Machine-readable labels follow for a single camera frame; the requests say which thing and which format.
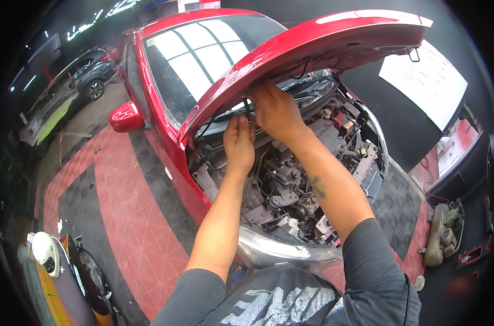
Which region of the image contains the person's right hand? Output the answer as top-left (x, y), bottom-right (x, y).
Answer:
top-left (247, 81), bottom-right (309, 144)

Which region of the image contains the person's left hand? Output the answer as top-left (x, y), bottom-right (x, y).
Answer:
top-left (223, 114), bottom-right (257, 176)

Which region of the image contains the thin black hose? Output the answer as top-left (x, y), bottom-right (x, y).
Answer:
top-left (195, 98), bottom-right (252, 140)

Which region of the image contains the car engine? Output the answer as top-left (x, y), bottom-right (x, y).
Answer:
top-left (189, 92), bottom-right (384, 246)

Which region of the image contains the red car hood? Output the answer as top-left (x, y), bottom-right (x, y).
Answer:
top-left (177, 9), bottom-right (433, 148)

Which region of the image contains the red car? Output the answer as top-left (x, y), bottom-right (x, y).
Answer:
top-left (109, 8), bottom-right (390, 270)

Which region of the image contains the car headlight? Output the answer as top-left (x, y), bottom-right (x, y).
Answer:
top-left (236, 224), bottom-right (344, 270)

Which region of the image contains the red side mirror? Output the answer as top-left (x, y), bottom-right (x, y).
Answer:
top-left (109, 101), bottom-right (145, 134)

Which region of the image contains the white board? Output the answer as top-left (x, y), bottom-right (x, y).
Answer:
top-left (378, 39), bottom-right (468, 132)

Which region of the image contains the person's body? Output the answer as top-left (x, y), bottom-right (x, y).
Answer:
top-left (150, 218), bottom-right (423, 326)

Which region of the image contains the grey car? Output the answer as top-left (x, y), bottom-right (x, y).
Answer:
top-left (73, 46), bottom-right (118, 102)

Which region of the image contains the workbench with clutter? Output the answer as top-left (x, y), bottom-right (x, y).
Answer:
top-left (426, 105), bottom-right (485, 193)

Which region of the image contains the detached grey car panel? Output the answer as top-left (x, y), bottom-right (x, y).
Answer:
top-left (19, 77), bottom-right (81, 148)

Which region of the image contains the beige metal car part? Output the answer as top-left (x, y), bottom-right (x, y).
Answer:
top-left (418, 199), bottom-right (466, 268)

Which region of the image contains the parked scooter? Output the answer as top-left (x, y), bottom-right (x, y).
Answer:
top-left (25, 231), bottom-right (118, 326)

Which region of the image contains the white helmet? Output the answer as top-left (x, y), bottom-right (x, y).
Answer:
top-left (31, 231), bottom-right (61, 278)

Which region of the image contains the red cable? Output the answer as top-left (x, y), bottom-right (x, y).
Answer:
top-left (420, 157), bottom-right (452, 204)

